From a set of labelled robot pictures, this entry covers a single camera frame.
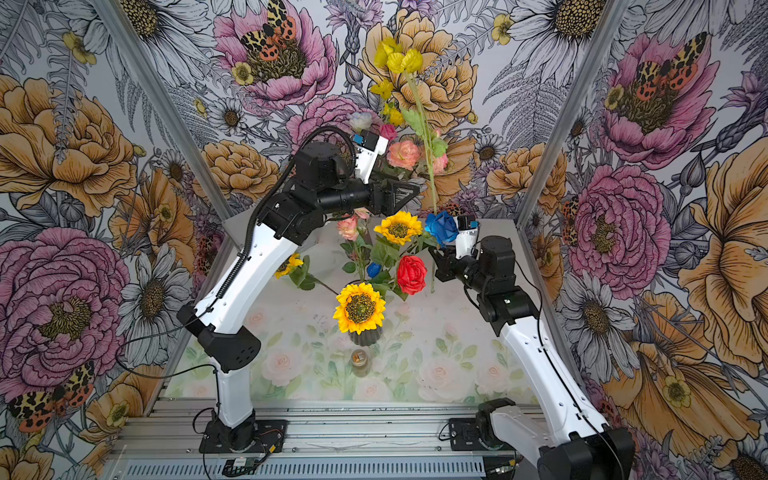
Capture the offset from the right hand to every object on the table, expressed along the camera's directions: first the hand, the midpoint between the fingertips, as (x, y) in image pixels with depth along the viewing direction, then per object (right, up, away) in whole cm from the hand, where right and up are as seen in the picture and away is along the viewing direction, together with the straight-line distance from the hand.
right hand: (428, 254), depth 74 cm
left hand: (-6, +13, -10) cm, 17 cm away
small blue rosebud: (-13, -3, -3) cm, 14 cm away
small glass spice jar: (-17, -28, +4) cm, 33 cm away
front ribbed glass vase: (-16, -23, +12) cm, 31 cm away
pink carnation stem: (-16, +3, -5) cm, 17 cm away
